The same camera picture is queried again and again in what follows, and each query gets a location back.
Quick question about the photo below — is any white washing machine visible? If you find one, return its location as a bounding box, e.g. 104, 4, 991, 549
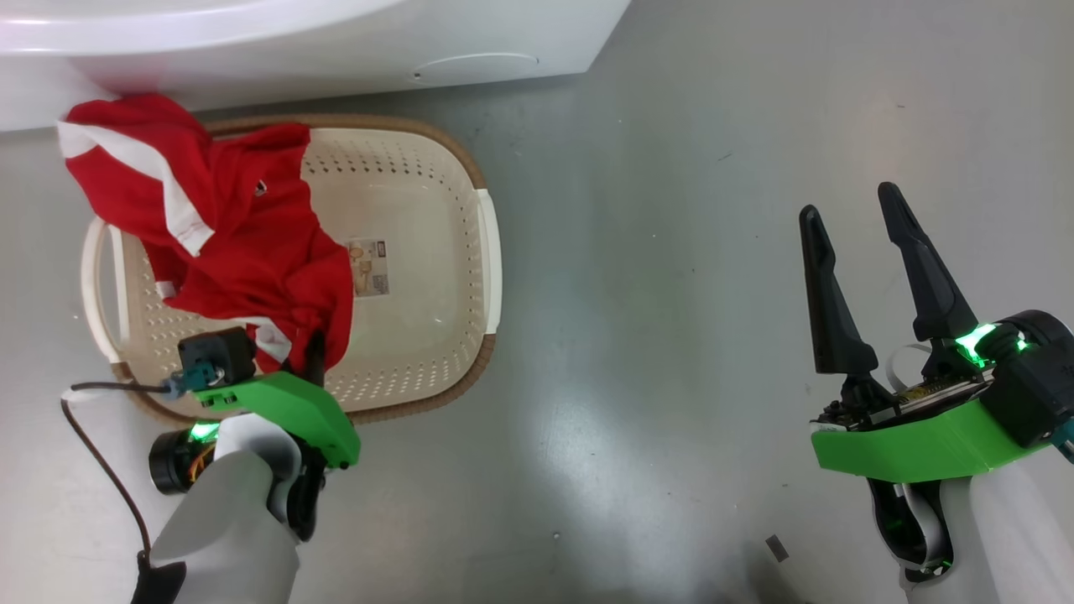
0, 0, 632, 133

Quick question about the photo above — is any thin black cable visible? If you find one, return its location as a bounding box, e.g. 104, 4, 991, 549
60, 380, 181, 571

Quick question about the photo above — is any red garment with white stripes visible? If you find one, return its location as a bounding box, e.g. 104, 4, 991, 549
57, 92, 355, 376

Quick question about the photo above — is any beige perforated laundry basket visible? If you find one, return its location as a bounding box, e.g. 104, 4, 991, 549
81, 114, 503, 424

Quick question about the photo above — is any paper sticker inside basket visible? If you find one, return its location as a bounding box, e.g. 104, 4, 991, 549
346, 239, 391, 297

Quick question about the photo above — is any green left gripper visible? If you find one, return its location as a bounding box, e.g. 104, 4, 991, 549
193, 331, 362, 471

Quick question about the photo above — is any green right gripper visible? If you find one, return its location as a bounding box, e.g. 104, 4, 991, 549
799, 181, 1051, 484

